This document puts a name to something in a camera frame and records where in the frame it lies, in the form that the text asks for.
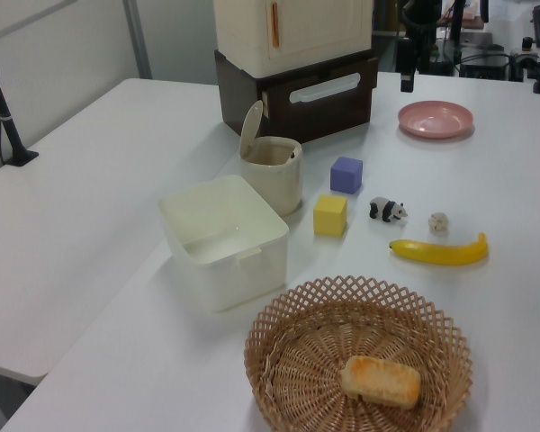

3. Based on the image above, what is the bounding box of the cream trash can with lid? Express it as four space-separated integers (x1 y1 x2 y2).
238 101 306 216

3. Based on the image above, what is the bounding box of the yellow foam cube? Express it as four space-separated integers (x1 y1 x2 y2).
312 193 348 237

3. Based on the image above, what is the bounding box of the cream open plastic box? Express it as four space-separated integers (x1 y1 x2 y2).
157 175 292 314

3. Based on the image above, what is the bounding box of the purple foam cube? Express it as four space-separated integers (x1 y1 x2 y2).
329 156 365 195

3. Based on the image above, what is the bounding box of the toy panda figure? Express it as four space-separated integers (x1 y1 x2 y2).
368 196 409 224

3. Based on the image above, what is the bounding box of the dark brown wooden cabinet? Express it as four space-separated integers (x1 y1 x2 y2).
213 48 379 144

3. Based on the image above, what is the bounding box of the woven wicker basket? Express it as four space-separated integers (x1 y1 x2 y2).
243 274 473 432

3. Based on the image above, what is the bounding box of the yellow toy banana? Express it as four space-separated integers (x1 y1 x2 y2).
389 231 490 267

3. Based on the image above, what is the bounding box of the pink plastic plate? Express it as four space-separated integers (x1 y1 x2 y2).
397 100 474 140

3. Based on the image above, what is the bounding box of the toy bread loaf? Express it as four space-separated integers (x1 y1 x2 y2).
339 355 422 409

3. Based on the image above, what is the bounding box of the black background equipment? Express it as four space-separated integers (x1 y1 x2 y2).
458 44 523 82

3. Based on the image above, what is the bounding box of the brown drawer with white handle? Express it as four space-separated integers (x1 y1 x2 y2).
261 57 379 121

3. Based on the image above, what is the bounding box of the cream storage box with handle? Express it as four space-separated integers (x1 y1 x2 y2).
211 0 374 77

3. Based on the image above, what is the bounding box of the black camera stand pole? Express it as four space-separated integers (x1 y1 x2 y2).
0 35 41 167

